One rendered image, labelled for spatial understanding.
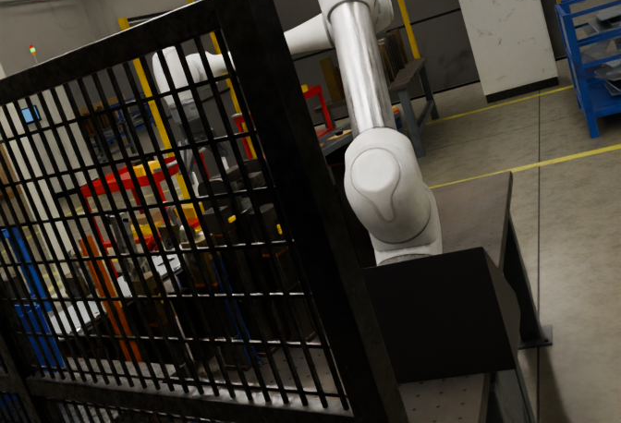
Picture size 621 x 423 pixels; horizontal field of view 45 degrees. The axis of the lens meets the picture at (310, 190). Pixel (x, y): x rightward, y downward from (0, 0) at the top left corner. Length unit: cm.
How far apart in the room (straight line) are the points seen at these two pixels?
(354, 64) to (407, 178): 35
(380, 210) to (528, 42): 701
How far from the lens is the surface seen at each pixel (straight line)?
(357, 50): 176
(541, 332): 326
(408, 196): 153
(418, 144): 688
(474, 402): 157
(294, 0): 967
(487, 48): 848
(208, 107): 768
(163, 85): 218
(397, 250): 169
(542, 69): 850
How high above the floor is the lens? 151
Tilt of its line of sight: 13 degrees down
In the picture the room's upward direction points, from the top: 18 degrees counter-clockwise
